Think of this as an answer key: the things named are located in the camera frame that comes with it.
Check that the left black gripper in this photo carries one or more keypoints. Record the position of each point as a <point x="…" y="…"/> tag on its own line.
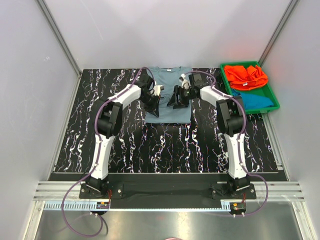
<point x="153" y="109"/>

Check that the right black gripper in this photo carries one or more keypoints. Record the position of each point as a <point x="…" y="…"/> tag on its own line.
<point x="173" y="100"/>

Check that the grey-blue t shirt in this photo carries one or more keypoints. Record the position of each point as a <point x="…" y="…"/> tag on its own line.
<point x="169" y="78"/>

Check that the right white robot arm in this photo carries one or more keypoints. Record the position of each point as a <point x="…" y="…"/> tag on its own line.
<point x="231" y="122"/>

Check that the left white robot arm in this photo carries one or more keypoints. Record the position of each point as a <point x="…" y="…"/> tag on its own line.
<point x="108" y="123"/>

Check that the orange t shirt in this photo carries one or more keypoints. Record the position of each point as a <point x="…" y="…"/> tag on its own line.
<point x="245" y="79"/>

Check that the teal blue t shirt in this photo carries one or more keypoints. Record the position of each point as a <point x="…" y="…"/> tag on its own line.
<point x="253" y="101"/>

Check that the left small connector box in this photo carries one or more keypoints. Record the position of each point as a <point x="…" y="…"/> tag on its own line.
<point x="103" y="204"/>

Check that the small connector box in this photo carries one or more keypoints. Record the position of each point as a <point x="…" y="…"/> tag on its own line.
<point x="238" y="207"/>
<point x="103" y="204"/>

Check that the right small connector box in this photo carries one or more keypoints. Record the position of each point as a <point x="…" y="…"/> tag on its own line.
<point x="238" y="207"/>

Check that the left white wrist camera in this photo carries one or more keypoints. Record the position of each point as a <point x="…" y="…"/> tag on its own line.
<point x="156" y="91"/>

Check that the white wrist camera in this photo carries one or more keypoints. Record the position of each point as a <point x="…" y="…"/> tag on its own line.
<point x="156" y="91"/>
<point x="185" y="83"/>

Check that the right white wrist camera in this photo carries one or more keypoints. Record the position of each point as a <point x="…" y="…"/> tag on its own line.
<point x="185" y="83"/>

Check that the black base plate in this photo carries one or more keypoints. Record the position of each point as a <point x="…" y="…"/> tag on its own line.
<point x="181" y="199"/>

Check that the aluminium rail frame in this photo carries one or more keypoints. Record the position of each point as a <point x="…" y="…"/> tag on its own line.
<point x="277" y="191"/>

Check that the left aluminium corner post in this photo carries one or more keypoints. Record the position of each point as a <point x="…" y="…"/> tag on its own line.
<point x="58" y="35"/>

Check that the aluminium corner post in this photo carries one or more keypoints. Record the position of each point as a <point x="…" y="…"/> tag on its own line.
<point x="58" y="35"/>
<point x="278" y="30"/>

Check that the white slotted cable duct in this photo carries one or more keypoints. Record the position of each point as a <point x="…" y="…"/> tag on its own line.
<point x="91" y="206"/>

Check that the right aluminium corner post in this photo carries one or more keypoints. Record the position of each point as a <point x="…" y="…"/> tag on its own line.
<point x="278" y="30"/>

